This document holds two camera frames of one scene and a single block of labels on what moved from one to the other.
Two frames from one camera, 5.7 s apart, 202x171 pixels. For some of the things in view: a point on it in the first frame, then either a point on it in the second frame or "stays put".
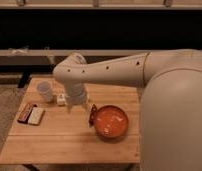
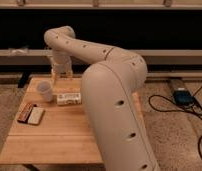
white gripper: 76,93 -> 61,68
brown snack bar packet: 25,114 stays put
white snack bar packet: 36,116 stays put
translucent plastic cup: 46,90 stays put
